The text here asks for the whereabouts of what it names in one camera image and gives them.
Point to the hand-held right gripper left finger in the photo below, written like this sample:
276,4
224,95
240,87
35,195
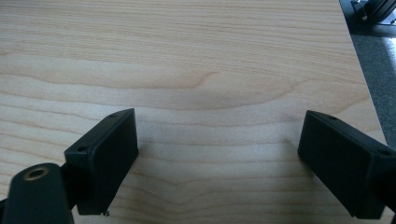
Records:
102,161

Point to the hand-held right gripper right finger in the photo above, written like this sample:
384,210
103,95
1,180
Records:
342,165

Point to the black metal stand base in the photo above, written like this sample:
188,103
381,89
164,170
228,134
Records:
375,11

